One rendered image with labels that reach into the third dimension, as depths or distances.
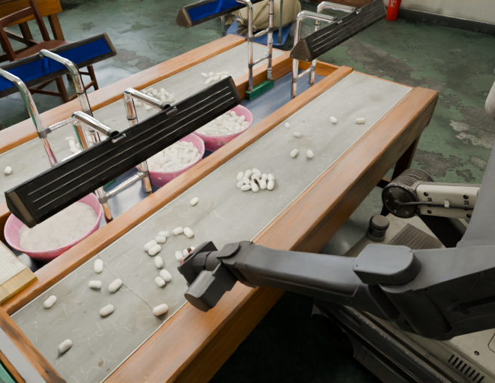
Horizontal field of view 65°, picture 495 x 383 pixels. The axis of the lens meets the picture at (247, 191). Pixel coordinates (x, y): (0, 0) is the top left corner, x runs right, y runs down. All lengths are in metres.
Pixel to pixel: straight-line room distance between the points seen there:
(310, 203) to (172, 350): 0.58
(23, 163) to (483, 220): 1.43
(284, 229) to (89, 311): 0.54
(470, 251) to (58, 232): 1.08
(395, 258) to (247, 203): 0.83
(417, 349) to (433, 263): 1.03
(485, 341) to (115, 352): 1.04
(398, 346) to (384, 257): 1.03
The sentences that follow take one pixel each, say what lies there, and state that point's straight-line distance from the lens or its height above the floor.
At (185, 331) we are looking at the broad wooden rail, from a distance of 0.93.
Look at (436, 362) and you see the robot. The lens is 1.45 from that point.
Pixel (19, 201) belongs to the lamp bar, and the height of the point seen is 1.09.
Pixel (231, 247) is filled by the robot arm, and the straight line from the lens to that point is 0.75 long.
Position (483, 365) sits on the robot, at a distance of 1.37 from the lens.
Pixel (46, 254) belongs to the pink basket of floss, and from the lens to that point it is 1.20.
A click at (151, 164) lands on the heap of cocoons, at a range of 1.41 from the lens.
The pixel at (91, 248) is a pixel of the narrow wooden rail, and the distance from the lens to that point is 1.14.
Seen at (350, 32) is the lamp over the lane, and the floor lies 1.06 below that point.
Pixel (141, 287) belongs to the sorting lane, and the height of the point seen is 0.74.
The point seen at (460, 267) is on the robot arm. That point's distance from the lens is 0.41.
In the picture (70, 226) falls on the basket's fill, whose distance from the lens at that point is 1.26.
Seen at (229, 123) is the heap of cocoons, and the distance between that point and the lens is 1.59.
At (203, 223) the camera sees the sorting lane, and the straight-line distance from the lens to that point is 1.16.
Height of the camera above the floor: 1.56
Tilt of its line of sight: 41 degrees down
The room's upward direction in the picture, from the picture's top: straight up
